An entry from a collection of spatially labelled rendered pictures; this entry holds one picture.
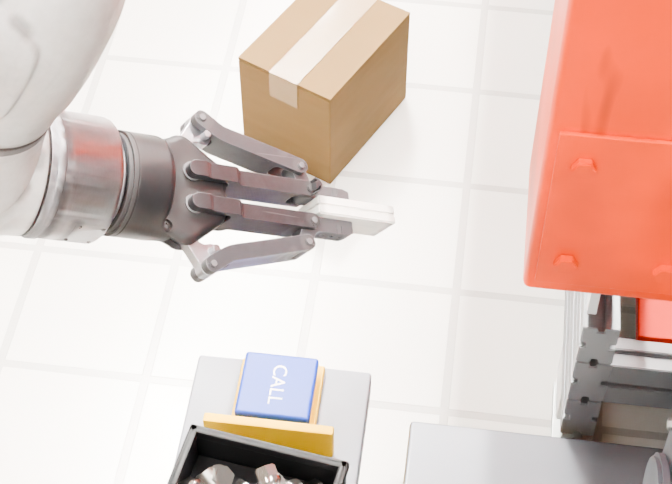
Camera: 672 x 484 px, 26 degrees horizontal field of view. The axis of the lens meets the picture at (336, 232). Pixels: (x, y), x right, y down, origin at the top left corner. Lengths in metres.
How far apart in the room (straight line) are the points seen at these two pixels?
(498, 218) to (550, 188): 0.86
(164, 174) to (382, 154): 1.22
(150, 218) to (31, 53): 0.23
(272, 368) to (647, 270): 0.36
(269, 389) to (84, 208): 0.44
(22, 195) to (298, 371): 0.49
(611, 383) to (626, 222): 0.43
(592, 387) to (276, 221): 0.71
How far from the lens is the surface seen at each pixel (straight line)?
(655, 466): 1.49
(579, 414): 1.75
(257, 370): 1.38
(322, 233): 1.10
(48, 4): 0.80
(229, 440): 1.24
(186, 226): 1.03
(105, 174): 0.98
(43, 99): 0.86
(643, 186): 1.28
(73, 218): 0.98
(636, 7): 1.14
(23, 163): 0.93
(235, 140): 1.08
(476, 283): 2.06
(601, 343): 1.63
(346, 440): 1.37
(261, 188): 1.07
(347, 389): 1.40
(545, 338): 2.01
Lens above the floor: 1.62
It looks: 50 degrees down
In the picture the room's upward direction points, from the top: straight up
